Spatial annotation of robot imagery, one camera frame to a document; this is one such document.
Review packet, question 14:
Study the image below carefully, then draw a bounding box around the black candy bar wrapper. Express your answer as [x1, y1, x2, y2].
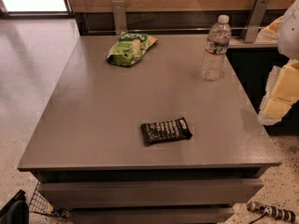
[140, 118, 192, 147]

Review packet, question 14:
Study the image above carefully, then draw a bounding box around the grey drawer cabinet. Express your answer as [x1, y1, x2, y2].
[19, 35, 280, 213]

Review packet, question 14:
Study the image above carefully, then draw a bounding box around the clear plastic water bottle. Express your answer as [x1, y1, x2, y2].
[201, 15, 232, 81]

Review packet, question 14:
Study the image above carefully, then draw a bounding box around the green snack chip bag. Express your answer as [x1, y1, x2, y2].
[107, 32, 158, 67]

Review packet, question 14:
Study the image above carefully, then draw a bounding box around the black object bottom left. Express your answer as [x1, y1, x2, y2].
[0, 189, 29, 224]

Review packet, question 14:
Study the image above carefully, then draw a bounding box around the power strip on floor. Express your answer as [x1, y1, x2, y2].
[247, 201, 299, 224]

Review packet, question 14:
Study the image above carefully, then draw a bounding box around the wire mesh basket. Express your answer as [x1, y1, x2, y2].
[29, 183, 53, 217]

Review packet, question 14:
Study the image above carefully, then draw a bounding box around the right metal wall bracket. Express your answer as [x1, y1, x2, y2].
[240, 0, 270, 43]

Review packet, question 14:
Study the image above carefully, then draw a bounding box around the grey drawer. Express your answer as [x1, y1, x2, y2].
[39, 178, 263, 209]
[69, 207, 234, 224]

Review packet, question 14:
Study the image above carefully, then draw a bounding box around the left metal wall bracket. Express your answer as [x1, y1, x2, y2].
[112, 0, 127, 35]

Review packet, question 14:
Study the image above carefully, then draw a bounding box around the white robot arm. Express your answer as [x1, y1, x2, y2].
[258, 0, 299, 126]

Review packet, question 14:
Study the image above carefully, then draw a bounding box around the upper grey drawer front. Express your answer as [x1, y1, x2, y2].
[39, 178, 263, 209]

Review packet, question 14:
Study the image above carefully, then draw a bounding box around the metal wall bracket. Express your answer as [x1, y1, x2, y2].
[240, 0, 270, 43]
[112, 0, 127, 35]

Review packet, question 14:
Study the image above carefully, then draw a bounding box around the lower grey drawer front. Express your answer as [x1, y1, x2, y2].
[69, 207, 234, 224]

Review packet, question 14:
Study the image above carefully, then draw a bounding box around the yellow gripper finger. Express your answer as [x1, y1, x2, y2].
[258, 59, 299, 125]
[258, 17, 282, 40]

